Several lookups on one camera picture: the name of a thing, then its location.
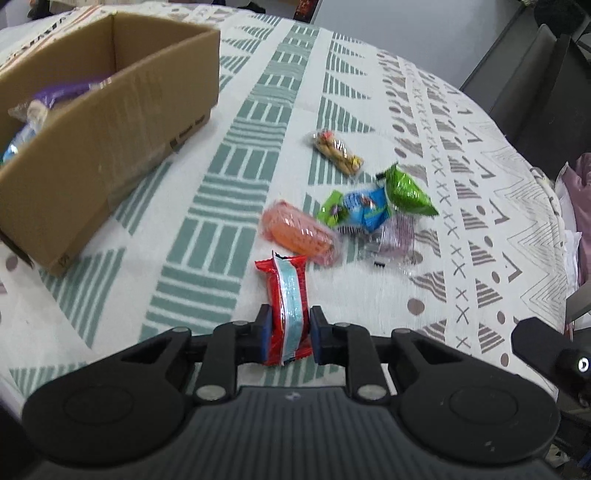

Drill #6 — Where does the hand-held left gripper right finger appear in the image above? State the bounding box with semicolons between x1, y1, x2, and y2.
309;305;468;402

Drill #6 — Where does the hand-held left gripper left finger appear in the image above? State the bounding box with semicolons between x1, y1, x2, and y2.
111;305;273;402

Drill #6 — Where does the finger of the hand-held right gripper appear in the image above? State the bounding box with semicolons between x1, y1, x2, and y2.
511;317;568;384

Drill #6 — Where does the red snack packet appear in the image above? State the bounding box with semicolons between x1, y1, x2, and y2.
254;250;315;368

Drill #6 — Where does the orange pink clear packet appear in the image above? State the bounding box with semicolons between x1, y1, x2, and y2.
261;198;343;269

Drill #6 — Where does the pale pink clear packet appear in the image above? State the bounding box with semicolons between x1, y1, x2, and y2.
367;213;419;271

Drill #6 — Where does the small green snack packet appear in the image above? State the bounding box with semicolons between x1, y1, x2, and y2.
318;189;352;228

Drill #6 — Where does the small blue snack packet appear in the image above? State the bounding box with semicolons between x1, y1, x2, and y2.
341;186;394;234

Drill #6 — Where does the bright green snack packet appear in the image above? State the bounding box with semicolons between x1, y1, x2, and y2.
375;163;440;217

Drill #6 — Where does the beige nut snack packet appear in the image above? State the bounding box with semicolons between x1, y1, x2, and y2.
307;129;365;178

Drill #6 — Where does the brown cardboard box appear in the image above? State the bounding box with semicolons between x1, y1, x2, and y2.
0;11;221;278

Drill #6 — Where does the purple snack packet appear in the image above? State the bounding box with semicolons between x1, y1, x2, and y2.
8;78;114;127

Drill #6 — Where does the pink pillow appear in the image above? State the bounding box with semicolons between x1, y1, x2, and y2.
554;154;591;289

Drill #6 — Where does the patterned blanket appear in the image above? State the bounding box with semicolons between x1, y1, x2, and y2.
0;0;578;402

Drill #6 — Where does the leaning black panel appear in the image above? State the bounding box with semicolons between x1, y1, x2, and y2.
488;22;591;183

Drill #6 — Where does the leaning grey board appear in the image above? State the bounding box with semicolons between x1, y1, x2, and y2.
459;4;539;104

